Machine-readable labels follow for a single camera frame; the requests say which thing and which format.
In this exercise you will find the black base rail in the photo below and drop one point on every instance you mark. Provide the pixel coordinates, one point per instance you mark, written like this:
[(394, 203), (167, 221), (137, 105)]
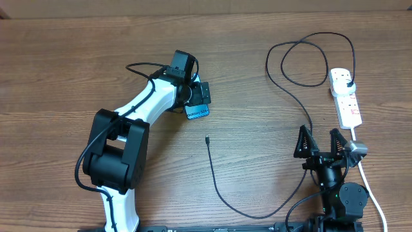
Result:
[(277, 227)]

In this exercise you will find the blue Samsung Galaxy smartphone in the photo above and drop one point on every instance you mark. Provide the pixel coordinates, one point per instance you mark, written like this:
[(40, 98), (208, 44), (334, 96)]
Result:
[(194, 112)]

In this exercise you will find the white power strip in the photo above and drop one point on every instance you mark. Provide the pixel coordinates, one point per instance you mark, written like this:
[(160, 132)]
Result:
[(347, 107)]

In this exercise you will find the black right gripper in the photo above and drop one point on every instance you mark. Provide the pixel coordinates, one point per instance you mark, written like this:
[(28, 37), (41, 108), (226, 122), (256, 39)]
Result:
[(317, 158)]

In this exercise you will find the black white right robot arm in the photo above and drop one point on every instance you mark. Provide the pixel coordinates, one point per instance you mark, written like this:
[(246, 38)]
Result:
[(343, 202)]

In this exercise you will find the white charger adapter plug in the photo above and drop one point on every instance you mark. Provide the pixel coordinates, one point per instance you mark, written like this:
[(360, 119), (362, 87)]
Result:
[(342, 88)]

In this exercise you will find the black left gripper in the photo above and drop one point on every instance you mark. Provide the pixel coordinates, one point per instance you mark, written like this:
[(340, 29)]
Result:
[(197, 98)]

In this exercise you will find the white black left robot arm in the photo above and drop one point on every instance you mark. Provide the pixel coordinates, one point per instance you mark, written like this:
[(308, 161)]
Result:
[(114, 159)]

